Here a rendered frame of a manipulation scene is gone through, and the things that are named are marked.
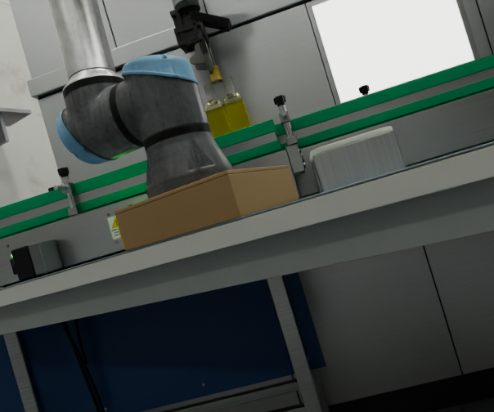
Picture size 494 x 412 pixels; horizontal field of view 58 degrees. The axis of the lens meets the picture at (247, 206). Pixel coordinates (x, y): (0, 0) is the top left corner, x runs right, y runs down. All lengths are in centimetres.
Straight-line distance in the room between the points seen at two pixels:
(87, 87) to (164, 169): 22
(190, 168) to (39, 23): 117
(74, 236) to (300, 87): 79
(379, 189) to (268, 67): 96
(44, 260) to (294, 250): 75
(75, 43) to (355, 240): 59
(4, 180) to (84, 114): 360
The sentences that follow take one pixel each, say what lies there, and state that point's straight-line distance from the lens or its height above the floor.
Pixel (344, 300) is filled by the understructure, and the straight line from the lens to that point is 145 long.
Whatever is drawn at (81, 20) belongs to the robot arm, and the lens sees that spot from 90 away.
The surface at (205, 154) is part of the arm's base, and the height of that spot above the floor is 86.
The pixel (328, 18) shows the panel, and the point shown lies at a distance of 149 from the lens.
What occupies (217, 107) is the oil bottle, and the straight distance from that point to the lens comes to 128.
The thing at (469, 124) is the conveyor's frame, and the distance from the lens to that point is 128.
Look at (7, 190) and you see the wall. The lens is 438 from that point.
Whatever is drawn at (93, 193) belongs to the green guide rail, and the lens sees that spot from 126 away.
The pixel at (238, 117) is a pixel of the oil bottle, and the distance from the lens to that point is 126.
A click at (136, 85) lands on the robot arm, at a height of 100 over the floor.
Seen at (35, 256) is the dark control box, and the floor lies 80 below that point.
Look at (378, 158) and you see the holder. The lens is 94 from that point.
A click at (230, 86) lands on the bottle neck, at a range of 130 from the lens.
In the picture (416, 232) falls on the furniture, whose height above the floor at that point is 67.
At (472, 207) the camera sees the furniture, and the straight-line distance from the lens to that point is 57.
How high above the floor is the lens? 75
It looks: 1 degrees up
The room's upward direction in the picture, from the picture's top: 17 degrees counter-clockwise
